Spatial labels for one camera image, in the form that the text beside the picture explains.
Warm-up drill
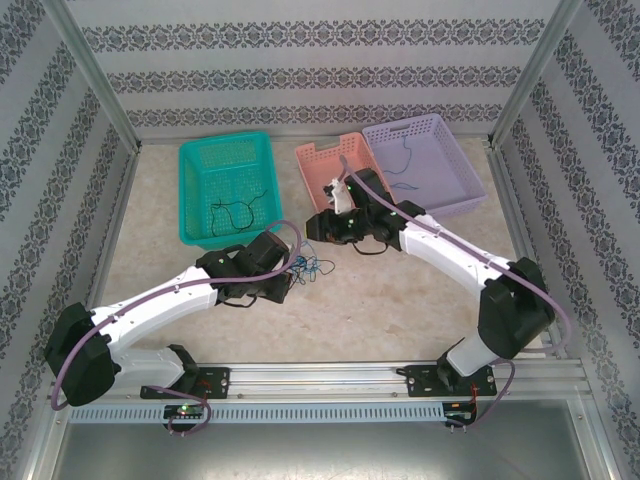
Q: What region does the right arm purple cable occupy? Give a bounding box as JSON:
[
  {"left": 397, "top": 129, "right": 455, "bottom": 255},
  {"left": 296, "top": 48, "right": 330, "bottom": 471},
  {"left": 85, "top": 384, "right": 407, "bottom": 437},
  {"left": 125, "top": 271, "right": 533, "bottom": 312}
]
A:
[{"left": 339, "top": 154, "right": 574, "bottom": 431}]

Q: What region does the controller board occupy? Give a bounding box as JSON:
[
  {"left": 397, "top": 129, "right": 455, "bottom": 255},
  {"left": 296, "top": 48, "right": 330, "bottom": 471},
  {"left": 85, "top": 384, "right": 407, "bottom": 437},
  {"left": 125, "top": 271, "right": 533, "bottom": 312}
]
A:
[
  {"left": 443, "top": 401, "right": 479, "bottom": 427},
  {"left": 163, "top": 403, "right": 207, "bottom": 420}
]

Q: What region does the grey metal front panel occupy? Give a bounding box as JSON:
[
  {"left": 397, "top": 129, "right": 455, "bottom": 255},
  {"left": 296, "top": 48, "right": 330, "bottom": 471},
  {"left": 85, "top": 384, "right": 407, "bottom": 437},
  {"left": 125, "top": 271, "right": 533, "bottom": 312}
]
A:
[{"left": 29, "top": 397, "right": 619, "bottom": 480}]

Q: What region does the right aluminium frame post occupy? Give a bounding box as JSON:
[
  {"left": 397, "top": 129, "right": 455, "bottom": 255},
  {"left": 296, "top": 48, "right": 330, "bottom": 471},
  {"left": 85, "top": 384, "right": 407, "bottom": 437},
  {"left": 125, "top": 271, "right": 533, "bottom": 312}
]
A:
[{"left": 487, "top": 0, "right": 586, "bottom": 149}]

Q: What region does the right aluminium side rail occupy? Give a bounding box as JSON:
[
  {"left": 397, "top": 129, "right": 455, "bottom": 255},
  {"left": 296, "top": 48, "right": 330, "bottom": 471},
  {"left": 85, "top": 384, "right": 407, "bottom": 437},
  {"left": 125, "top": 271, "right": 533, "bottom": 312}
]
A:
[{"left": 487, "top": 144, "right": 569, "bottom": 360}]

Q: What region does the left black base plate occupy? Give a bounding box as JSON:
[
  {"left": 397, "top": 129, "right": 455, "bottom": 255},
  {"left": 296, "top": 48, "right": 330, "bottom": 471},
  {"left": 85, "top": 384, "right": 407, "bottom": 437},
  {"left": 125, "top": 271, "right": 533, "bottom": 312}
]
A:
[{"left": 139, "top": 367, "right": 231, "bottom": 400}]

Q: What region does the left aluminium frame post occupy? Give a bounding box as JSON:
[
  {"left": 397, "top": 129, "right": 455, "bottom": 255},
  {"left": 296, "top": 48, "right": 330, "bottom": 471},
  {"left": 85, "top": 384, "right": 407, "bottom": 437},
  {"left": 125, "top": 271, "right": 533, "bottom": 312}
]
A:
[{"left": 42, "top": 0, "right": 144, "bottom": 151}]

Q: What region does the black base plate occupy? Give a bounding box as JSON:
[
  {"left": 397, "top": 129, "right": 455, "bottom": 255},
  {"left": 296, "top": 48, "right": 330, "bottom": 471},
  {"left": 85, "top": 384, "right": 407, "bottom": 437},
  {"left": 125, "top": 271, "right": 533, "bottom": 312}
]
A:
[
  {"left": 139, "top": 367, "right": 231, "bottom": 400},
  {"left": 405, "top": 363, "right": 499, "bottom": 399}
]

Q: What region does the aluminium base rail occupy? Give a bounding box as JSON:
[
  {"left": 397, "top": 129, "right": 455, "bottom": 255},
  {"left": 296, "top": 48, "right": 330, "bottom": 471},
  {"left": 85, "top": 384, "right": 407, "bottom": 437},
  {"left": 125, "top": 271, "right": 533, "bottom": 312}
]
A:
[{"left": 48, "top": 360, "right": 586, "bottom": 401}]

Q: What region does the purple plastic basket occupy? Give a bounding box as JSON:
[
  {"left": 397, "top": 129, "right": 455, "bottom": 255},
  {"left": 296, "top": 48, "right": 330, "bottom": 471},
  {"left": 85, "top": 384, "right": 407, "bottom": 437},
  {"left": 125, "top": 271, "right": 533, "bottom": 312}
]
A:
[{"left": 360, "top": 113, "right": 489, "bottom": 219}]

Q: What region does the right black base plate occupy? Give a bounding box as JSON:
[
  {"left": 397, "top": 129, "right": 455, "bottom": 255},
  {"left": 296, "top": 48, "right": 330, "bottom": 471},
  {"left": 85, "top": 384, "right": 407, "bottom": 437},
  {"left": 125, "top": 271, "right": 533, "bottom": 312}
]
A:
[{"left": 405, "top": 363, "right": 499, "bottom": 399}]

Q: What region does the left controller board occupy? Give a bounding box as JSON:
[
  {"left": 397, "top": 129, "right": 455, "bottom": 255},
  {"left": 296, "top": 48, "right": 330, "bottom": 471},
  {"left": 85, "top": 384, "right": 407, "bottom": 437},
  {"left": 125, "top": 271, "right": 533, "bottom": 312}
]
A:
[{"left": 163, "top": 403, "right": 207, "bottom": 420}]

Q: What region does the teal plastic basket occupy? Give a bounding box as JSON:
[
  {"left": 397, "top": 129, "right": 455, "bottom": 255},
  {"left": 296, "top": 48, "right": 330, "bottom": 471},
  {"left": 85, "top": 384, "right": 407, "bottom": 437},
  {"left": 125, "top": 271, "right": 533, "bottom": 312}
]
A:
[{"left": 178, "top": 130, "right": 284, "bottom": 251}]

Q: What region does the aluminium side rail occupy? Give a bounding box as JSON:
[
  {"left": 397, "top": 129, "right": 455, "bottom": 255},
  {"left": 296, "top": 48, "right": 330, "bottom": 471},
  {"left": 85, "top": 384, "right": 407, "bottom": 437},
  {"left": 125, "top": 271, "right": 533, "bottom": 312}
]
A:
[
  {"left": 487, "top": 144, "right": 569, "bottom": 360},
  {"left": 74, "top": 144, "right": 144, "bottom": 321}
]

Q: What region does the aluminium frame post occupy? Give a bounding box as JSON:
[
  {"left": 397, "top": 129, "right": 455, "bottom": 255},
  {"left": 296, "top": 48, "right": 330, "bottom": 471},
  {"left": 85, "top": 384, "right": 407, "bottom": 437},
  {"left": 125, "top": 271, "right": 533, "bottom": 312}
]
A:
[
  {"left": 42, "top": 0, "right": 144, "bottom": 151},
  {"left": 487, "top": 0, "right": 586, "bottom": 149}
]

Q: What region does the right controller board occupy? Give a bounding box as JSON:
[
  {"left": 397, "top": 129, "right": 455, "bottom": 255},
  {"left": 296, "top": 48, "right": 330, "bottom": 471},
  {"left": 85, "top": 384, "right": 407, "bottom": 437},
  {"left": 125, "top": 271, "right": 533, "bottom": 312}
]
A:
[{"left": 443, "top": 401, "right": 479, "bottom": 427}]

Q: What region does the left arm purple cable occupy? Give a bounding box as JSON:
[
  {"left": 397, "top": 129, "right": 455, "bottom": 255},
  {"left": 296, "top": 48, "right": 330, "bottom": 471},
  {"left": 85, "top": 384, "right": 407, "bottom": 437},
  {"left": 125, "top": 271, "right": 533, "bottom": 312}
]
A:
[{"left": 52, "top": 219, "right": 304, "bottom": 436}]

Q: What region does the white slotted cable duct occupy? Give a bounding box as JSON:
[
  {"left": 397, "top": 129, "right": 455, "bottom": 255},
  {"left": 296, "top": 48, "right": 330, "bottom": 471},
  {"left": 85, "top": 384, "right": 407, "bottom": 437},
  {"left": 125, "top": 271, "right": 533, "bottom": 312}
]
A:
[{"left": 67, "top": 403, "right": 446, "bottom": 424}]

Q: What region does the pink plastic basket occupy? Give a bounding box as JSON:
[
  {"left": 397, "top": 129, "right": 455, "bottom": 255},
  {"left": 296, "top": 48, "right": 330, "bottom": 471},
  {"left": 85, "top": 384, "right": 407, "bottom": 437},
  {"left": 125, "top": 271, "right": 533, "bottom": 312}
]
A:
[{"left": 294, "top": 131, "right": 387, "bottom": 214}]

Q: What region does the left aluminium side rail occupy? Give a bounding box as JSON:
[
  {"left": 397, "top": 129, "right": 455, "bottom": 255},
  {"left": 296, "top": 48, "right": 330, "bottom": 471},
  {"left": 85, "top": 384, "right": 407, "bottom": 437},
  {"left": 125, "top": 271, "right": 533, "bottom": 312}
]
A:
[{"left": 74, "top": 144, "right": 144, "bottom": 321}]

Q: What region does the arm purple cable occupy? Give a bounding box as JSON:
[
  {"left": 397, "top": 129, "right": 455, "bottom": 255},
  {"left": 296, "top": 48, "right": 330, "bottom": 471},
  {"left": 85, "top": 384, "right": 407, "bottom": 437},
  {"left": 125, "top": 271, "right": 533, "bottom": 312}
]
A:
[
  {"left": 339, "top": 154, "right": 574, "bottom": 431},
  {"left": 52, "top": 219, "right": 304, "bottom": 436}
]

